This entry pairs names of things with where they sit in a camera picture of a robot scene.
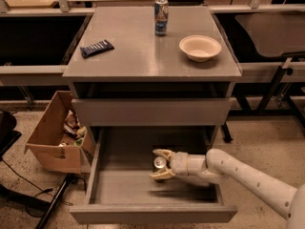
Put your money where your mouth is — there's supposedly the blue silver tall can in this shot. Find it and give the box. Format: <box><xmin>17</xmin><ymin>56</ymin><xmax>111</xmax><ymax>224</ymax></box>
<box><xmin>154</xmin><ymin>0</ymin><xmax>169</xmax><ymax>36</ymax></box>

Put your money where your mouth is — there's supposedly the open grey middle drawer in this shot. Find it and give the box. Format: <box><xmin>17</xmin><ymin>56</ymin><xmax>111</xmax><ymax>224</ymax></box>
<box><xmin>71</xmin><ymin>127</ymin><xmax>237</xmax><ymax>224</ymax></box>

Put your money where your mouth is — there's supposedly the white paper bowl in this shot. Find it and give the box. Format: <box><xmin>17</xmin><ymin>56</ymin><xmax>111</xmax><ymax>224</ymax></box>
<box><xmin>179</xmin><ymin>35</ymin><xmax>222</xmax><ymax>62</ymax></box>

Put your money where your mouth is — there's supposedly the green soda can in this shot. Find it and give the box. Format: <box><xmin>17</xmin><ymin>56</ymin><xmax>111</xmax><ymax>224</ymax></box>
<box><xmin>153</xmin><ymin>156</ymin><xmax>167</xmax><ymax>172</ymax></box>

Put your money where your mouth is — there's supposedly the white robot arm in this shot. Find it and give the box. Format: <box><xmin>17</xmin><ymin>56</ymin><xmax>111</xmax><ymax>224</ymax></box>
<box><xmin>151</xmin><ymin>148</ymin><xmax>305</xmax><ymax>229</ymax></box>

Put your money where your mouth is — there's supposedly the cardboard box with trash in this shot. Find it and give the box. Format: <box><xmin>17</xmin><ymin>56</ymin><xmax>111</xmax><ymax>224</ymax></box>
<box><xmin>26</xmin><ymin>91</ymin><xmax>95</xmax><ymax>174</ymax></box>

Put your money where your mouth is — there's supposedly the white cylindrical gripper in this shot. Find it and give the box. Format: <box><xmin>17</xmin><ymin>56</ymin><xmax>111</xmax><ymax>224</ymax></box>
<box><xmin>150</xmin><ymin>149</ymin><xmax>189</xmax><ymax>180</ymax></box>

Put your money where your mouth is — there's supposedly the grey drawer cabinet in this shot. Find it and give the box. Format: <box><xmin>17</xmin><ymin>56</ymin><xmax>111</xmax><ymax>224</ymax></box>
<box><xmin>64</xmin><ymin>7</ymin><xmax>241</xmax><ymax>144</ymax></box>

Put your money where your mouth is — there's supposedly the black stand with cable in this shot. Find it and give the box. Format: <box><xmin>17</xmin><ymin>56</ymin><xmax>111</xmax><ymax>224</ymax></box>
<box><xmin>0</xmin><ymin>111</ymin><xmax>87</xmax><ymax>229</ymax></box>

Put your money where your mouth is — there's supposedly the closed grey top drawer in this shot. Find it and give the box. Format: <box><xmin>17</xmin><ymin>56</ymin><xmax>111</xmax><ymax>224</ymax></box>
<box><xmin>72</xmin><ymin>98</ymin><xmax>231</xmax><ymax>126</ymax></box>

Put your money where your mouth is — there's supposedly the dark blue snack bar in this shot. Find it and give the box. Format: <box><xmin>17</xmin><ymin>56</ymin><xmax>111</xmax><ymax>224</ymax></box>
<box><xmin>80</xmin><ymin>39</ymin><xmax>114</xmax><ymax>59</ymax></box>

